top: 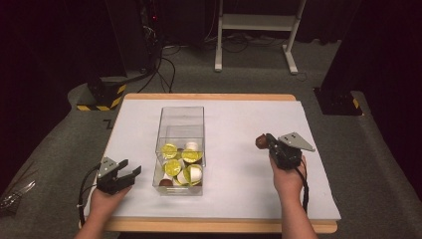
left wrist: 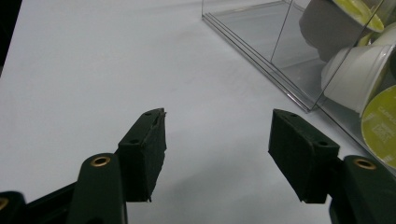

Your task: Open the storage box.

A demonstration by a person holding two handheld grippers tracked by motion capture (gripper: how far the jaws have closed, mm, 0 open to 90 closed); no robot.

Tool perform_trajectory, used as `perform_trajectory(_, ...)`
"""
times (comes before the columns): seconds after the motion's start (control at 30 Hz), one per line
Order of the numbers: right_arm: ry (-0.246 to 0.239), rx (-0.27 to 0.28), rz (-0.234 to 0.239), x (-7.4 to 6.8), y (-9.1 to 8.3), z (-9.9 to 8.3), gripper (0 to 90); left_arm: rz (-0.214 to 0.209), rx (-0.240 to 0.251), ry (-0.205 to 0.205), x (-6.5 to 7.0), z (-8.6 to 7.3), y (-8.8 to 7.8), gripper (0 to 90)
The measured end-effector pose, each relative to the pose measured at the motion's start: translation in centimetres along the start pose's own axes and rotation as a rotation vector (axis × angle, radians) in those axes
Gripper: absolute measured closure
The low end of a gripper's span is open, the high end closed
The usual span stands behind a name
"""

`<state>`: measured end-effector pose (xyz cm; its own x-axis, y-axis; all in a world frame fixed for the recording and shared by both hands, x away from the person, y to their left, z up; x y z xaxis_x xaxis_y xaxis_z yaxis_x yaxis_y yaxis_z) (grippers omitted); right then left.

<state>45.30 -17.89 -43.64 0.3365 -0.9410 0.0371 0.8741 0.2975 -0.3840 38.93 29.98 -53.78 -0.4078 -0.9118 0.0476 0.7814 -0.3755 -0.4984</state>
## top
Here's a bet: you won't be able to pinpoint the person's right hand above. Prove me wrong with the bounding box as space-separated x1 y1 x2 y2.
269 154 308 201

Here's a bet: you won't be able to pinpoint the white metal stand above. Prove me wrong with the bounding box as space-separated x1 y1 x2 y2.
214 0 309 76

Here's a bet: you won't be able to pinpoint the white table mat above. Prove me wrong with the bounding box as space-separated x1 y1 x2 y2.
84 99 342 221

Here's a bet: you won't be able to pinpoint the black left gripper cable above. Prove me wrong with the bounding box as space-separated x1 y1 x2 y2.
77 163 102 227

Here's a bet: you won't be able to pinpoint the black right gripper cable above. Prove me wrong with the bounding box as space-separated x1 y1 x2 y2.
294 166 311 214

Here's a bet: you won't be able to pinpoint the black yellow striped stand base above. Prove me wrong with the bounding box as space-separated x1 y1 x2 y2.
76 76 128 113

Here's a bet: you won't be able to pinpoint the clear plastic box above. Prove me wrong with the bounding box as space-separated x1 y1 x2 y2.
152 106 207 197

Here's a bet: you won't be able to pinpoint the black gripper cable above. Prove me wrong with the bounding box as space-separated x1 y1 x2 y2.
77 163 102 227
294 166 311 214

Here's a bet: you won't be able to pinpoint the pile of yellow-lidded capsules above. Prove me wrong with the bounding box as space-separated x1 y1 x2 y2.
158 140 204 187

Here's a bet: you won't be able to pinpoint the person's left hand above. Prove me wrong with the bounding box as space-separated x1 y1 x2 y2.
89 184 132 217

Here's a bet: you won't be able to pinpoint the black floor cables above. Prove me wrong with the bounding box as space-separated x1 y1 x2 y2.
136 44 177 95

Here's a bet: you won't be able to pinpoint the brown capsule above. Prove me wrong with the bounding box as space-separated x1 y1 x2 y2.
255 133 271 150

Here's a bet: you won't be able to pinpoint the wooden table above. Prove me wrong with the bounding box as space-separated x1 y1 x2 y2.
79 93 339 234

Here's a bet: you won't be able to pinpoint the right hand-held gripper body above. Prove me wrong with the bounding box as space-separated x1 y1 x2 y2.
267 131 317 171

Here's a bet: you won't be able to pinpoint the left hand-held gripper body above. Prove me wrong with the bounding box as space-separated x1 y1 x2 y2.
96 156 134 196

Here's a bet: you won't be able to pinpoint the dark equipment tower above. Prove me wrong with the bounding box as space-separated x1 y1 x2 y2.
137 0 162 72

